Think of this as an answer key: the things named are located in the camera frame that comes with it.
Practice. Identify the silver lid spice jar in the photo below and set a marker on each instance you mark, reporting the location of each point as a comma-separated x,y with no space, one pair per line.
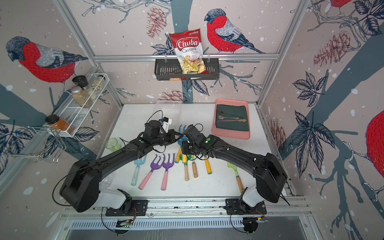
81,97

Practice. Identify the metal spoon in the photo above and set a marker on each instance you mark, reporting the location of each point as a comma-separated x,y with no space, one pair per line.
222,115

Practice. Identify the green transparent cup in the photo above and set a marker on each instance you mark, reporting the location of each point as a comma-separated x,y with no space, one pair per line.
113,145

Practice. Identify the iridescent spoon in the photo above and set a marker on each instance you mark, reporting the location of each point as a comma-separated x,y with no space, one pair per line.
231,120

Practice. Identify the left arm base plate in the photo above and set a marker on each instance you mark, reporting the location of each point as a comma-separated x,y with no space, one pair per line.
130,208

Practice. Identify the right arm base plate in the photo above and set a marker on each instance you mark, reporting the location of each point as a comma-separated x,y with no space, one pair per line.
237,207

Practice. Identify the aluminium frame post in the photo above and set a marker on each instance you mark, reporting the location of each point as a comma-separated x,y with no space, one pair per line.
80,36

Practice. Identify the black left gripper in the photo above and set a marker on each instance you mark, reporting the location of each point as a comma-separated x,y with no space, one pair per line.
171,133

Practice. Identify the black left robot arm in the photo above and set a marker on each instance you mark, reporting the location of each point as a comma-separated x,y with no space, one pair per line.
80,186

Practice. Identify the light blue rake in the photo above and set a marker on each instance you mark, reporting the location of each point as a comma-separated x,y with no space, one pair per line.
137,163

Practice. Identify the clear plastic storage box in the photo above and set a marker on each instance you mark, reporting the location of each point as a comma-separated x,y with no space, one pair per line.
170,110

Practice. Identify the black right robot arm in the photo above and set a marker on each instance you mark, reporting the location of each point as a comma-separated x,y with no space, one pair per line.
267,170

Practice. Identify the purple rake pink handle left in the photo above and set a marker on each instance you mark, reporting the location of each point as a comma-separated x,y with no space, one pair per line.
155,165

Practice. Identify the blue rake yellow handle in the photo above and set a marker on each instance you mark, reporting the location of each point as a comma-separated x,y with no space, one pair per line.
208,166
179,155

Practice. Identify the orange spice jar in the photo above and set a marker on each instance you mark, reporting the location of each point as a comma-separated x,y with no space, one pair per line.
60,124

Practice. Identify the white wire shelf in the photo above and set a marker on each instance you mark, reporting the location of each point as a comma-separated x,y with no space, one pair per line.
67,121

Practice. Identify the green rake wooden handle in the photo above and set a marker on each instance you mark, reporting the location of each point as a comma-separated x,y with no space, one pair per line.
185,162

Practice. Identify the pale spice jar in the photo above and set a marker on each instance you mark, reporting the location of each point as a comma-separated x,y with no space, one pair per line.
99,83

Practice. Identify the lime rake wooden handle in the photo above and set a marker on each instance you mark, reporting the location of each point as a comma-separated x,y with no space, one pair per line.
195,171
238,179

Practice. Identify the dark green cloth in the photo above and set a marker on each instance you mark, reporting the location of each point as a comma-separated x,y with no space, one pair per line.
240,111

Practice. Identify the purple rake pink handle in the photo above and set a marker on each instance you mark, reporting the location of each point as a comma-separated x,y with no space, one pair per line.
155,165
167,164

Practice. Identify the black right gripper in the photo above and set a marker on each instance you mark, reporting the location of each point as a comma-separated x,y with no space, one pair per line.
184,148

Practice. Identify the black wire basket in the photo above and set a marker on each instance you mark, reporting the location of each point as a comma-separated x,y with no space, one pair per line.
173,70

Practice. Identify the purple rake pink handle right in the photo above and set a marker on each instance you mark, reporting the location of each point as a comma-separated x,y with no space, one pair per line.
167,164

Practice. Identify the red chips bag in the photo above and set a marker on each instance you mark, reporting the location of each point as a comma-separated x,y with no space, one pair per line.
189,51

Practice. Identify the black lid spice jar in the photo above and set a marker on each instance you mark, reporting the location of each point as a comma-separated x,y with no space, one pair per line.
81,81

